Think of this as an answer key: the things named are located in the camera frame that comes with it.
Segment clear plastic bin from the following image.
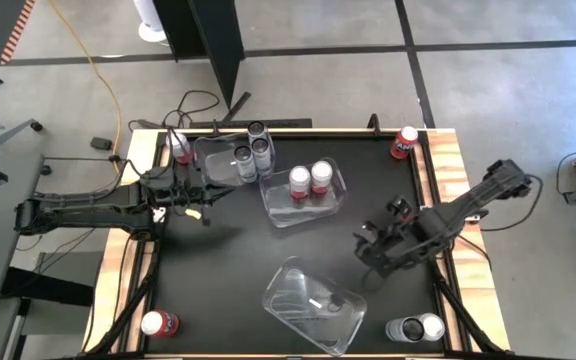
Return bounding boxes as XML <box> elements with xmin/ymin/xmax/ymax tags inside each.
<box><xmin>258</xmin><ymin>156</ymin><xmax>348</xmax><ymax>230</ymax></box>
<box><xmin>193</xmin><ymin>133</ymin><xmax>277</xmax><ymax>189</ymax></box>
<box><xmin>261</xmin><ymin>255</ymin><xmax>369</xmax><ymax>358</ymax></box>

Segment black floor cable loops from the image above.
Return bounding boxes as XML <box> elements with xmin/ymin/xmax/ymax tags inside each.
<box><xmin>126</xmin><ymin>88</ymin><xmax>222</xmax><ymax>132</ymax></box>

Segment black power brick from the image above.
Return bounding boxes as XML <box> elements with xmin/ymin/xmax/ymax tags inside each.
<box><xmin>89</xmin><ymin>135</ymin><xmax>114</xmax><ymax>152</ymax></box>

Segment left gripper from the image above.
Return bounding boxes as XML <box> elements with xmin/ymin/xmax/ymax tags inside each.
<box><xmin>165</xmin><ymin>169</ymin><xmax>237</xmax><ymax>227</ymax></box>

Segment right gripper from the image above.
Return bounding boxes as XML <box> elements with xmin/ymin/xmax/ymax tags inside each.
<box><xmin>355</xmin><ymin>209</ymin><xmax>439</xmax><ymax>279</ymax></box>

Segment white tower fan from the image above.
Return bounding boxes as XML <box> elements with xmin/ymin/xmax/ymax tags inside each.
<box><xmin>132</xmin><ymin>0</ymin><xmax>169</xmax><ymax>44</ymax></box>

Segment black room divider panel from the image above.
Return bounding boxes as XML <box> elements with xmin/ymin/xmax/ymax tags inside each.
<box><xmin>153</xmin><ymin>0</ymin><xmax>252</xmax><ymax>125</ymax></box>

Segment black frame strut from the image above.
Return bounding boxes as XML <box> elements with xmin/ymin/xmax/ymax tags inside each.
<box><xmin>430</xmin><ymin>259</ymin><xmax>507</xmax><ymax>356</ymax></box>
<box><xmin>86</xmin><ymin>239</ymin><xmax>163</xmax><ymax>356</ymax></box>

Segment long black power strip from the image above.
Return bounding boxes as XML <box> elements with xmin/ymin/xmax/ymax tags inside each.
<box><xmin>189</xmin><ymin>117</ymin><xmax>314</xmax><ymax>130</ymax></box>

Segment black table mat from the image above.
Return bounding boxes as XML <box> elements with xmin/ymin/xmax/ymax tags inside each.
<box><xmin>159</xmin><ymin>133</ymin><xmax>438</xmax><ymax>355</ymax></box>

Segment wood-edged robot table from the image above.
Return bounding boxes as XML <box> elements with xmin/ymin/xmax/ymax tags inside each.
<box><xmin>81</xmin><ymin>127</ymin><xmax>512</xmax><ymax>360</ymax></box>

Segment red bottle white cap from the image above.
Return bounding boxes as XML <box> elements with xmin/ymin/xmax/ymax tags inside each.
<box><xmin>310</xmin><ymin>159</ymin><xmax>334</xmax><ymax>195</ymax></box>
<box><xmin>288</xmin><ymin>164</ymin><xmax>312</xmax><ymax>200</ymax></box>

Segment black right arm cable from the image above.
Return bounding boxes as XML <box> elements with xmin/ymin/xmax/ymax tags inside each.
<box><xmin>480</xmin><ymin>173</ymin><xmax>545</xmax><ymax>234</ymax></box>

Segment red Fanta soda can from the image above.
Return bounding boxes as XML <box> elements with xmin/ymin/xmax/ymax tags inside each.
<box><xmin>140</xmin><ymin>309</ymin><xmax>181</xmax><ymax>339</ymax></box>
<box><xmin>389</xmin><ymin>125</ymin><xmax>420</xmax><ymax>161</ymax></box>

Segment red and white soda can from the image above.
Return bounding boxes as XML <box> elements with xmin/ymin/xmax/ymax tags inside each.
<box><xmin>167</xmin><ymin>130</ymin><xmax>194</xmax><ymax>166</ymax></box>
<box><xmin>417</xmin><ymin>312</ymin><xmax>446</xmax><ymax>343</ymax></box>

